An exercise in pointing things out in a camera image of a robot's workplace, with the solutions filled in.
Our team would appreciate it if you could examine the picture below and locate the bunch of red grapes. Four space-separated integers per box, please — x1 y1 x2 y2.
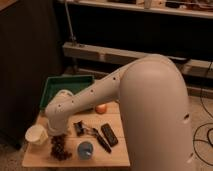
51 134 72 161

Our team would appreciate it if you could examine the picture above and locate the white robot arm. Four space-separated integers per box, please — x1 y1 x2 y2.
45 54 196 171

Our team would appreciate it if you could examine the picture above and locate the blue plastic cup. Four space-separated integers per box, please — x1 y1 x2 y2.
77 141 93 160

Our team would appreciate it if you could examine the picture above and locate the white paper cup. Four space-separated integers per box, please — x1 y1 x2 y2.
25 124 48 145

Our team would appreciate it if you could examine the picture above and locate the orange fruit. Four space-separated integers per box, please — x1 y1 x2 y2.
95 104 107 114

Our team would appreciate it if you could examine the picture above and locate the black rectangular remote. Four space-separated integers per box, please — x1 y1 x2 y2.
101 123 118 147

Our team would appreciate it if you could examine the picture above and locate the black binder clip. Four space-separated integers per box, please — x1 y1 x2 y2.
74 121 84 136

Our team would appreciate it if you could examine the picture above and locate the green plastic tray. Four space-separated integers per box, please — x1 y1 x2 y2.
39 75 94 110

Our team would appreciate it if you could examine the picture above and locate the black floor cable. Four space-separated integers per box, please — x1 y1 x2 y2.
193 59 213 158

